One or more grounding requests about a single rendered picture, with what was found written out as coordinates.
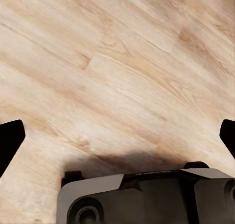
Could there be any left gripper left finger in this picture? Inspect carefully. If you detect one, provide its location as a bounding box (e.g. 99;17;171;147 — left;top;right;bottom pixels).
0;119;25;178

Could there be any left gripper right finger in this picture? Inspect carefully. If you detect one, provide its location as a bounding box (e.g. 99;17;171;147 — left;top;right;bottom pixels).
219;119;235;159

